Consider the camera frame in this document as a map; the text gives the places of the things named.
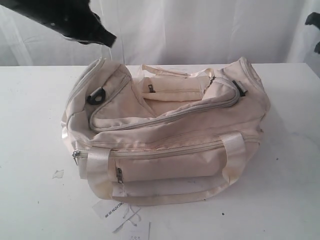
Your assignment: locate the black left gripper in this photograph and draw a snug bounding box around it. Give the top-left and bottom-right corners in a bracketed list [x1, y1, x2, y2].
[45, 0, 117, 48]

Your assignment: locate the beige fabric duffel bag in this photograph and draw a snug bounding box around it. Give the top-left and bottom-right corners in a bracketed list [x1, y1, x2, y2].
[61, 57, 271, 206]

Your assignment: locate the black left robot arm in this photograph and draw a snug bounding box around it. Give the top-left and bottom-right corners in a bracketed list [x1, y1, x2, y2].
[0, 0, 117, 48]

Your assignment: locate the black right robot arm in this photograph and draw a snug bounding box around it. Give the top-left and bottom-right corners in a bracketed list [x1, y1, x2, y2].
[304, 12, 320, 55]

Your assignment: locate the clear plastic scrap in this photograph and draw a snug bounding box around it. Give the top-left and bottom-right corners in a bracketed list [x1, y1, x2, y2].
[52, 169, 64, 179]

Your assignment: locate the white brand hang tag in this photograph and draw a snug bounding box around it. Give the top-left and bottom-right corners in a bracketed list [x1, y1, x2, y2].
[92, 200, 130, 220]

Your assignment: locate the white square hang tag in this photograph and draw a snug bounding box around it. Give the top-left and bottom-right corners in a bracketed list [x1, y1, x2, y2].
[120, 219, 151, 240]

